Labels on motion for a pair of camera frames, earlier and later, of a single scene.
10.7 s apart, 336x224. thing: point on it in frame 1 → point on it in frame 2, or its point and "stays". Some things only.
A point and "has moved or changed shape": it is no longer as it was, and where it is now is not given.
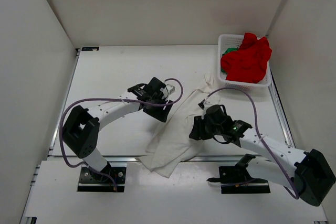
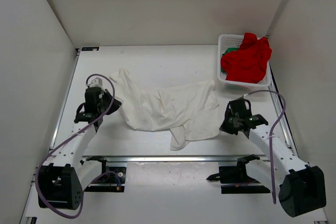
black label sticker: [90, 48] stays
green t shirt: [229, 50] stays
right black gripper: [197, 128] → [237, 106]
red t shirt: [249, 64] stays
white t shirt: [171, 145] has moved or changed shape
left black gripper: [158, 111] → [113, 104]
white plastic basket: [227, 41] stays
